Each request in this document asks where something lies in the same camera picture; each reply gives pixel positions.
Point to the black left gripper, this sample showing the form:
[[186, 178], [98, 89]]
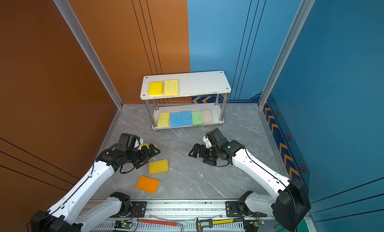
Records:
[[153, 152]]

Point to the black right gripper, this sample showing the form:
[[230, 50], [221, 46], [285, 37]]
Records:
[[196, 147]]

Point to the green cellulose sponge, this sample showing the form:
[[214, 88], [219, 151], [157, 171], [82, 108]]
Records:
[[197, 118]]

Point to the yellow cellulose sponge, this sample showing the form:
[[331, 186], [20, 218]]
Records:
[[164, 120], [171, 88]]

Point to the blue cellulose sponge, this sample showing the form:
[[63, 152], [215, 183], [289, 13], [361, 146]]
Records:
[[186, 118], [175, 120]]

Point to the beige foam sponge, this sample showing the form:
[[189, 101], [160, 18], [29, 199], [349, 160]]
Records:
[[207, 116]]

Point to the thick yellow foam sponge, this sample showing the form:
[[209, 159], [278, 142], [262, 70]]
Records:
[[156, 88]]

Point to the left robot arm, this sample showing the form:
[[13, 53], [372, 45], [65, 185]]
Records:
[[66, 216]]

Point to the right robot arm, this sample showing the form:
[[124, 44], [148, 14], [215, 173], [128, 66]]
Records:
[[287, 200]]

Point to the white two-tier shelf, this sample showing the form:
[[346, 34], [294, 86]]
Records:
[[211, 91]]

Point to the small yellow foam sponge left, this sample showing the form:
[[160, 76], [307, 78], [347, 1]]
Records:
[[147, 145]]

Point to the orange foam sponge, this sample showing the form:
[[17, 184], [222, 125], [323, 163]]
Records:
[[147, 184]]

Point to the digital caliper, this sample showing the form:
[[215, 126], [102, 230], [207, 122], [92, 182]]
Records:
[[209, 223]]

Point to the left circuit board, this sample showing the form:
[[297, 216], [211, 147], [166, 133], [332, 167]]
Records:
[[126, 225]]

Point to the circuit board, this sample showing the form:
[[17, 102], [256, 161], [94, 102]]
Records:
[[257, 223], [126, 225]]

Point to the right circuit board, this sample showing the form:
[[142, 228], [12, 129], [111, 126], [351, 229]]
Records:
[[257, 223]]

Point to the green rubber glove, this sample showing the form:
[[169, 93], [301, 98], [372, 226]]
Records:
[[302, 227]]

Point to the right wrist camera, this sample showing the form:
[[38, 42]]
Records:
[[207, 142]]

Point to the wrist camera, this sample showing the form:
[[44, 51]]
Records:
[[138, 143], [207, 142]]

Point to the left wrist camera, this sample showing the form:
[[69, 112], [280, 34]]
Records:
[[138, 143]]

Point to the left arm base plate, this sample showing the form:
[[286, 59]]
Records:
[[136, 209]]

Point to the aluminium front rail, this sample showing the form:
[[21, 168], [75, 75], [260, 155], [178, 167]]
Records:
[[185, 213]]

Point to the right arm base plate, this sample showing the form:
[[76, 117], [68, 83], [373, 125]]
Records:
[[238, 209]]

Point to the red-handled tool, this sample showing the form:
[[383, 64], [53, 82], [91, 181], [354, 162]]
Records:
[[159, 223]]

